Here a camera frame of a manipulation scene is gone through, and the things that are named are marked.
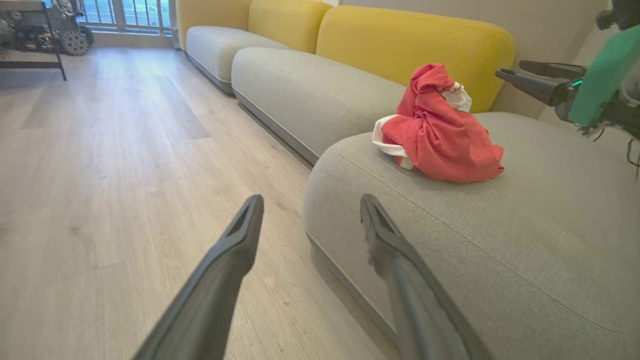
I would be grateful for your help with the wheeled robot vehicle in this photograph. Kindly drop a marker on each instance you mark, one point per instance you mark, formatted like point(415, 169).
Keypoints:
point(45, 27)

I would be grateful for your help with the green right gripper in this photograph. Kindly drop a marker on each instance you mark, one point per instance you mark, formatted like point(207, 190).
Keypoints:
point(607, 80)

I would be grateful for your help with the red garment with white trim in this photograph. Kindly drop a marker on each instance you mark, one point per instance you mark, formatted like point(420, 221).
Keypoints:
point(440, 140)

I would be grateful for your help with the black metal table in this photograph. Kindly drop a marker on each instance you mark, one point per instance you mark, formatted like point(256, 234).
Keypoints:
point(30, 62)

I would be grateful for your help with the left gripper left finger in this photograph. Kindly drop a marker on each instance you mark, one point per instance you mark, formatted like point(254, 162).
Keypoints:
point(220, 285)

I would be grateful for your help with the window railing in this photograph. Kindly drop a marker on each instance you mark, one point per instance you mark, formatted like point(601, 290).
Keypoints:
point(127, 15)

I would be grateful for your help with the wide yellow sofa backrest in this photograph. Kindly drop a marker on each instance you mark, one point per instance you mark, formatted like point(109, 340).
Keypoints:
point(410, 45)

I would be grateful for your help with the black right wrist camera unit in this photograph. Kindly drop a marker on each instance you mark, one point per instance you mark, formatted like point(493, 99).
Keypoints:
point(622, 12)

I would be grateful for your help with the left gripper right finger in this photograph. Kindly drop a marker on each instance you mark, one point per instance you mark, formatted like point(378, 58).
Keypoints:
point(415, 300)

